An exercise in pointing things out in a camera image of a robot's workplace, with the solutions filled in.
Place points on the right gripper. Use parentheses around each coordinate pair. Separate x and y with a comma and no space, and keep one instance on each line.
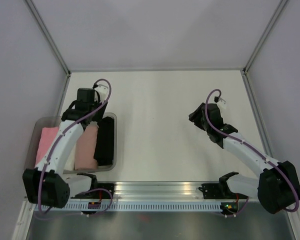
(195,116)

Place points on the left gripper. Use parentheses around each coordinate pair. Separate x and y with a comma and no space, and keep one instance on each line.
(100,113)

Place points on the black t-shirt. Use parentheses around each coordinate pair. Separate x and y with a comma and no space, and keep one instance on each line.
(104,149)

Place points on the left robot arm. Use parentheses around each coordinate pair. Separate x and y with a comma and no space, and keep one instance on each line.
(44,184)

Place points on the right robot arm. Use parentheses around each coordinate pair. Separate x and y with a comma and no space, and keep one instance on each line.
(276,185)

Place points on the clear plastic bin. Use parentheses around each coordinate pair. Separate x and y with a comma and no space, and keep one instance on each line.
(63,148)

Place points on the light pink rolled t-shirt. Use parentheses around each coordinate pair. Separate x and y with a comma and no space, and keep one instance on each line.
(85,149)

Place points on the white rolled t-shirt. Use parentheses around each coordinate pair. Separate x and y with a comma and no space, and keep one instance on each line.
(70,163)

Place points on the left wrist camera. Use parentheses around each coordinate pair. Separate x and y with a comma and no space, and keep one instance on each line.
(101,89)

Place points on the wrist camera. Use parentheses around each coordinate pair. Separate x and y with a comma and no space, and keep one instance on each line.
(101,89)
(221,103)

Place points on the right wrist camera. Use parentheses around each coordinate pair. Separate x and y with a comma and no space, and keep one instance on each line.
(221,103)

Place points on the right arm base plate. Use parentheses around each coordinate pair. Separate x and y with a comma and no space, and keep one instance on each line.
(217,191)

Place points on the left aluminium frame post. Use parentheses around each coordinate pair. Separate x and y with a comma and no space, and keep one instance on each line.
(47,35)

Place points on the aluminium frame post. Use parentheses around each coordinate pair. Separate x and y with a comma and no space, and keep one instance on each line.
(47,35)
(265,34)

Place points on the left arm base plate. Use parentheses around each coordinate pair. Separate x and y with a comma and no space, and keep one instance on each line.
(102,191)

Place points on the aluminium mounting rail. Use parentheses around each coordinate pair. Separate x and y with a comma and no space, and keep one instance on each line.
(157,191)

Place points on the slotted cable duct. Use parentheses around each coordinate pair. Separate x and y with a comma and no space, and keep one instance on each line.
(149,206)

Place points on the right aluminium frame post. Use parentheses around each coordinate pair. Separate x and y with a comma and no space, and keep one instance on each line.
(265,34)

